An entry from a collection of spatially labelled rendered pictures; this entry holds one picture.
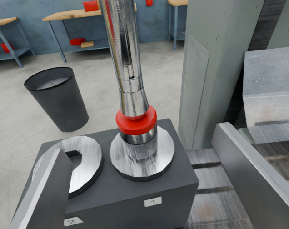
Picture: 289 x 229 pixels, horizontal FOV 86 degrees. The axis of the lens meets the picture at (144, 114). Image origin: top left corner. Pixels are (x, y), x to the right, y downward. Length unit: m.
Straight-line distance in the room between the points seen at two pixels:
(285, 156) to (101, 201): 0.47
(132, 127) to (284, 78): 0.64
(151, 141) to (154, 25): 4.30
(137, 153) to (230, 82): 0.56
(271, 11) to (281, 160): 0.41
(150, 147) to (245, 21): 0.51
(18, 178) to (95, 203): 1.77
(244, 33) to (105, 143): 0.53
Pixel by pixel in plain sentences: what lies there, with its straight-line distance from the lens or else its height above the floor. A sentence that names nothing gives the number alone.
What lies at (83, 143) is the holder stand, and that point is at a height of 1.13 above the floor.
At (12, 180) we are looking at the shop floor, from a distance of 1.99.
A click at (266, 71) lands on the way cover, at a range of 0.69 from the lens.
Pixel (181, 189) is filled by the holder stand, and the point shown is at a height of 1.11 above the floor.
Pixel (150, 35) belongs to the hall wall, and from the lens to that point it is 4.48.
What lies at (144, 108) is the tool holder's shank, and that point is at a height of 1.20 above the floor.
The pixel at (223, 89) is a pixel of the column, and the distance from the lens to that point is 0.70.
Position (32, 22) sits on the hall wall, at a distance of 5.02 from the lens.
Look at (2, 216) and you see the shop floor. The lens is 1.83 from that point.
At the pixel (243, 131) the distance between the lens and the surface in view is 0.68.
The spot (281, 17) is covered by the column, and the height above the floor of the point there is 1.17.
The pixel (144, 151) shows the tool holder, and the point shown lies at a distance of 0.19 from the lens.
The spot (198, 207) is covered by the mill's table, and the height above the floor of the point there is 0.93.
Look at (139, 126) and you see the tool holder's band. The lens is 0.16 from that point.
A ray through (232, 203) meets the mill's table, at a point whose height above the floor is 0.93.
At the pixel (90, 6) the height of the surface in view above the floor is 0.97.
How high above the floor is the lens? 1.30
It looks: 41 degrees down
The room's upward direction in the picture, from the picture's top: 7 degrees counter-clockwise
